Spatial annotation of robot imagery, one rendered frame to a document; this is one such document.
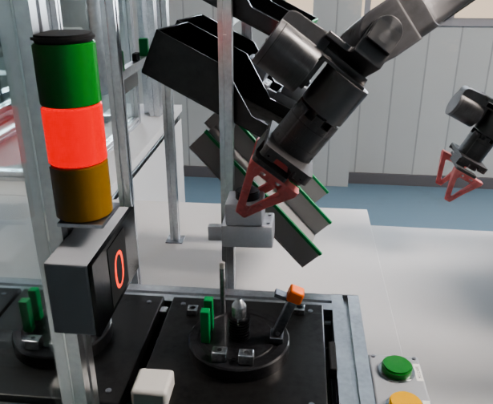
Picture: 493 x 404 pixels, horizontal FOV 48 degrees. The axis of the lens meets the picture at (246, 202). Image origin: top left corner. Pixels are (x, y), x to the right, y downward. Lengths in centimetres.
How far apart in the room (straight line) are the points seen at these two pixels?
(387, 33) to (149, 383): 49
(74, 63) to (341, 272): 86
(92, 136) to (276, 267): 80
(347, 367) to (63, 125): 51
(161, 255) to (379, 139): 290
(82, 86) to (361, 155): 363
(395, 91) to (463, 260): 270
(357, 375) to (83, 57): 54
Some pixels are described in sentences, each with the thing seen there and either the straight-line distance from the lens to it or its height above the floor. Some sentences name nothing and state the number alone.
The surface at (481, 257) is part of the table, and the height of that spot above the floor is 86.
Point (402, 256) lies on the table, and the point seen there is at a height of 86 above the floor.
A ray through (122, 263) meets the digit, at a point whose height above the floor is 120.
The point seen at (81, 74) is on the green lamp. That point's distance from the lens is 47.
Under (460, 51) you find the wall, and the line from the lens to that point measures 396.
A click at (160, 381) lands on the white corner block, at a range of 73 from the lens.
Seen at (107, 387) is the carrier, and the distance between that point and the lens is 77.
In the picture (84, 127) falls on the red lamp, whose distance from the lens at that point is 47.
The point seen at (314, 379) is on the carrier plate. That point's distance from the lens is 76.
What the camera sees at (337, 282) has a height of 86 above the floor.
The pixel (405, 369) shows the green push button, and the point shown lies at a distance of 80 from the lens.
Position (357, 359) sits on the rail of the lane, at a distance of 82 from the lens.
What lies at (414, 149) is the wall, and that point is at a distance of 406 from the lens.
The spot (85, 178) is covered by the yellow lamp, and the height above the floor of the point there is 130.
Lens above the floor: 147
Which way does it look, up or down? 23 degrees down
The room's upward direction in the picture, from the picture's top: straight up
